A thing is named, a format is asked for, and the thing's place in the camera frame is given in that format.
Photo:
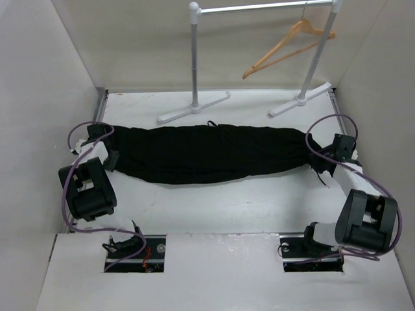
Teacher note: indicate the wooden clothes hanger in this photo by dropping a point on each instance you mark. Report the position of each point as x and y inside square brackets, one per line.
[303, 26]

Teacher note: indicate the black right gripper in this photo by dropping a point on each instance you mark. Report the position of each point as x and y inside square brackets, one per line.
[316, 164]

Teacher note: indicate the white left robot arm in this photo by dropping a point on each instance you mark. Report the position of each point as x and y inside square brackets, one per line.
[87, 193]

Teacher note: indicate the black trousers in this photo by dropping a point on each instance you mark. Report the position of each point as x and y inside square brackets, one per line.
[206, 154]

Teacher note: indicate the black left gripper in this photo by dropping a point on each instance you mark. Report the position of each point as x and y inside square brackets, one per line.
[115, 157]

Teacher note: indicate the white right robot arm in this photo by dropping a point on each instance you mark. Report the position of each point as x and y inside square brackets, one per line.
[367, 219]

